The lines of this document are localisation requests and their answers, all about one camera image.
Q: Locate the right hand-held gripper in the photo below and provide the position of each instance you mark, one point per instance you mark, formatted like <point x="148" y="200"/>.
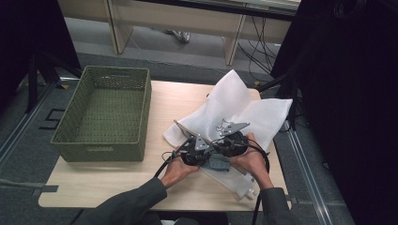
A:
<point x="233" y="145"/>

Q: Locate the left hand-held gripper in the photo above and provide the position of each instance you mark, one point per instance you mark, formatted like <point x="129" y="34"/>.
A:
<point x="194" y="153"/>

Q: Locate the white mesh laundry bag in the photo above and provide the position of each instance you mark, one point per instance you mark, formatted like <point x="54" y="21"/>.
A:
<point x="266" y="115"/>

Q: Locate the green woven basket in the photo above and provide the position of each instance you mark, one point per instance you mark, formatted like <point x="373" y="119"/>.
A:
<point x="109" y="115"/>

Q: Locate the person's left hand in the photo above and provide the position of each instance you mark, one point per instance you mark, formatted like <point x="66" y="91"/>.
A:
<point x="176" y="172"/>

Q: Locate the person's right hand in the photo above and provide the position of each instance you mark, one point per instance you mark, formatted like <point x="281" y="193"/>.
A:
<point x="253" y="165"/>

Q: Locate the person's dark lap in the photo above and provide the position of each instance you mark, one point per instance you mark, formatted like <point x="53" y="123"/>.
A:
<point x="187" y="220"/>

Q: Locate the black metal stand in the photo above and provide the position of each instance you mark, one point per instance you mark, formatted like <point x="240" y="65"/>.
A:
<point x="31" y="81"/>
<point x="295" y="112"/>

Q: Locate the grey tape strip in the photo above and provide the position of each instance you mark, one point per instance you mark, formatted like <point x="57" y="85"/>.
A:
<point x="47" y="188"/>
<point x="292" y="200"/>

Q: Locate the black curtain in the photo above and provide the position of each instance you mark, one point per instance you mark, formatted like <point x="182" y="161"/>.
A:
<point x="350" y="93"/>
<point x="28" y="37"/>

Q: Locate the light wooden desk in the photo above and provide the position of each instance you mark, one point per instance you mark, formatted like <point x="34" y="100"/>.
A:
<point x="187" y="18"/>

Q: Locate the black floor tape mark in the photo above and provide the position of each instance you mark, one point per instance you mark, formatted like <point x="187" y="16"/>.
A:
<point x="53" y="118"/>

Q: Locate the metal floor rail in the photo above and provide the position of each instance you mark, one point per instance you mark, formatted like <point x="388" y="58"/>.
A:
<point x="22" y="125"/>
<point x="308" y="175"/>

